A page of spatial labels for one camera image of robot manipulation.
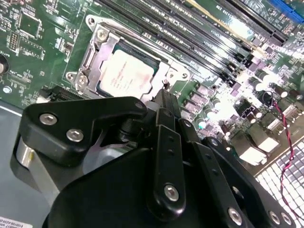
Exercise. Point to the silver CPU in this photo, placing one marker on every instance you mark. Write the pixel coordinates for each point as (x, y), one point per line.
(126, 73)

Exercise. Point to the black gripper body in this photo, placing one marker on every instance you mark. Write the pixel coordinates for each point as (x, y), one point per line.
(107, 202)

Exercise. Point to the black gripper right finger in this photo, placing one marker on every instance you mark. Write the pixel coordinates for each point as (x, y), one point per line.
(210, 165)

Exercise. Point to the metal socket cover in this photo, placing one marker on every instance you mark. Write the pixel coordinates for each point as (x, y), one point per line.
(104, 57)

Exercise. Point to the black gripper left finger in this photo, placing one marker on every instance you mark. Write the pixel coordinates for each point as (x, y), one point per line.
(169, 166)

